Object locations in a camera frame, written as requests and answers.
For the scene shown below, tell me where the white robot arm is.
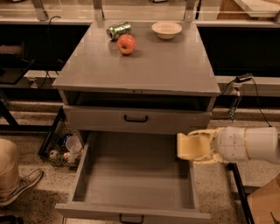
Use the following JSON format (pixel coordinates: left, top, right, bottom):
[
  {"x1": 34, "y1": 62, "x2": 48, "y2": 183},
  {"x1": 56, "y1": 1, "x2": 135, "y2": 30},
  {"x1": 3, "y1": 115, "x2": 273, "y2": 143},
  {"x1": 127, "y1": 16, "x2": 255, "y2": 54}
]
[{"x1": 177, "y1": 127, "x2": 280, "y2": 165}]

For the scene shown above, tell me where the cardboard box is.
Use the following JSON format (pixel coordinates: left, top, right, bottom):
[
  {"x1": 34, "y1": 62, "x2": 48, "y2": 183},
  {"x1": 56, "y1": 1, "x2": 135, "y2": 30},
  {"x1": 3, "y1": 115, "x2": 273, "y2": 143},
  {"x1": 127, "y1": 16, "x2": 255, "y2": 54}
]
[{"x1": 248, "y1": 174, "x2": 280, "y2": 224}]

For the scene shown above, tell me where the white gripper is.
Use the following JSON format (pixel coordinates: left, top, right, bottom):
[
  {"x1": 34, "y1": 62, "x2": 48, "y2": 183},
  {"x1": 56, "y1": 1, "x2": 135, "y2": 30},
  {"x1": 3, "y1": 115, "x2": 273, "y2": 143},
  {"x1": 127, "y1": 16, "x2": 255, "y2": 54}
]
[{"x1": 177, "y1": 127, "x2": 249, "y2": 165}]

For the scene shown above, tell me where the open grey middle drawer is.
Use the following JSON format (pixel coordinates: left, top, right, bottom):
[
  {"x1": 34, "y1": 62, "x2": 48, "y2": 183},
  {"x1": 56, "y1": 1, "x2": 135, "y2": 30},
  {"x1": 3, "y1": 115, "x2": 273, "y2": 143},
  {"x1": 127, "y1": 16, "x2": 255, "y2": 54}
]
[{"x1": 56, "y1": 132, "x2": 211, "y2": 224}]

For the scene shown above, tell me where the grey drawer cabinet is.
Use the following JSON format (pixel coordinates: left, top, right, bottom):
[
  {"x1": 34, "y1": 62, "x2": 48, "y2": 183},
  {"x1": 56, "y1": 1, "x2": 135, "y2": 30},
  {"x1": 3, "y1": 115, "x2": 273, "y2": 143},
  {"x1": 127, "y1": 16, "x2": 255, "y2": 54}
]
[{"x1": 53, "y1": 21, "x2": 220, "y2": 141}]

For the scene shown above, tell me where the white bowl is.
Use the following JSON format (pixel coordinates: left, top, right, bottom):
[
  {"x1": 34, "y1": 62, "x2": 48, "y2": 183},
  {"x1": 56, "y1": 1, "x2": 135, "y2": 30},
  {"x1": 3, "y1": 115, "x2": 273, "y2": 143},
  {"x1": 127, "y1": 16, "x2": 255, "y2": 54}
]
[{"x1": 151, "y1": 22, "x2": 182, "y2": 39}]

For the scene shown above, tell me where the yellow sponge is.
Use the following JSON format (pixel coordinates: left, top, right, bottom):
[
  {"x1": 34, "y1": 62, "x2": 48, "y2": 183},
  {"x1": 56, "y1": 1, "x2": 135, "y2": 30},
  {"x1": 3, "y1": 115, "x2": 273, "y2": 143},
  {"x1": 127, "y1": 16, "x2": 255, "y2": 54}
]
[{"x1": 177, "y1": 134, "x2": 210, "y2": 160}]

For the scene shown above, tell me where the closed grey upper drawer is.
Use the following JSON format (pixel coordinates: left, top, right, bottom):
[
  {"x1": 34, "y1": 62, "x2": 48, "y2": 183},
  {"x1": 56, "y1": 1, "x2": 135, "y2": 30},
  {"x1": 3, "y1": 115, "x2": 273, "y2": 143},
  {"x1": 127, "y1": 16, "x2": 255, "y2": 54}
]
[{"x1": 63, "y1": 106, "x2": 212, "y2": 135}]

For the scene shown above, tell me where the person's beige trouser leg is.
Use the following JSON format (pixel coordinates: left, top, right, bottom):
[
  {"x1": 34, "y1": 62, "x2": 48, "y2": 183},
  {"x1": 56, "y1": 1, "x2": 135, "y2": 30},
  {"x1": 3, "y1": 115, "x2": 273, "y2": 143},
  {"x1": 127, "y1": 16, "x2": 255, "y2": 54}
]
[{"x1": 0, "y1": 139, "x2": 19, "y2": 199}]

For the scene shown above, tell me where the black power adapter with cable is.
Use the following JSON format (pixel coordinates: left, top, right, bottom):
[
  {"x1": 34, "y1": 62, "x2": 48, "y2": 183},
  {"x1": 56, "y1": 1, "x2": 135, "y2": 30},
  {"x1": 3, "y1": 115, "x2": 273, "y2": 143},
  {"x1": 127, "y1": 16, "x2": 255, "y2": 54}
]
[{"x1": 217, "y1": 73, "x2": 271, "y2": 127}]

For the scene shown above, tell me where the green soda can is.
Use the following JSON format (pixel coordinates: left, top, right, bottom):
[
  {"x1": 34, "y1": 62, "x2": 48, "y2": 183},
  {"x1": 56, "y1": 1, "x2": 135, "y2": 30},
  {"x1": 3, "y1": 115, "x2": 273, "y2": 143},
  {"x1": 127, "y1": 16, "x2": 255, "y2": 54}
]
[{"x1": 106, "y1": 22, "x2": 132, "y2": 41}]

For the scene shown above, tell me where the red apple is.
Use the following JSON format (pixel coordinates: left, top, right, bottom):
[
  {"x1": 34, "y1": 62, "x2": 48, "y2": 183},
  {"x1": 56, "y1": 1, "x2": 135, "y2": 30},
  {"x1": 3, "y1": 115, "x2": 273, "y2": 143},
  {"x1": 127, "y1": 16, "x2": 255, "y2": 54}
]
[{"x1": 117, "y1": 34, "x2": 136, "y2": 55}]

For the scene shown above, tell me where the black metal frame bar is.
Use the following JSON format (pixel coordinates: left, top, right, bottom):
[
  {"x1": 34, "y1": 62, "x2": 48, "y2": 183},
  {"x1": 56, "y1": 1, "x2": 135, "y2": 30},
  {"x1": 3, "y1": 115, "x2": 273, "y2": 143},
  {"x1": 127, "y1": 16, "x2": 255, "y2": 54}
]
[{"x1": 227, "y1": 163, "x2": 255, "y2": 224}]

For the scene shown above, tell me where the wire basket with items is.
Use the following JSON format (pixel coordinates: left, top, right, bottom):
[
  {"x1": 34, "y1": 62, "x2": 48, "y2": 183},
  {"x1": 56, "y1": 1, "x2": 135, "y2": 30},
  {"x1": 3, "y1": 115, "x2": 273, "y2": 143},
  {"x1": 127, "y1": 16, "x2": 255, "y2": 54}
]
[{"x1": 39, "y1": 120, "x2": 83, "y2": 169}]

